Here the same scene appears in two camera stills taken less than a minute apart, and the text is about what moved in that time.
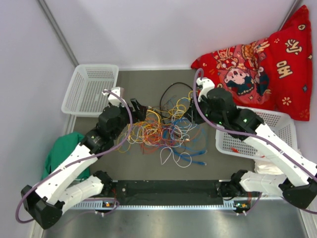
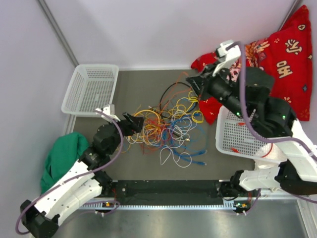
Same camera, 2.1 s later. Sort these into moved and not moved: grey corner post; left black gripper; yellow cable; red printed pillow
Moved: left black gripper
Not moved: grey corner post; red printed pillow; yellow cable
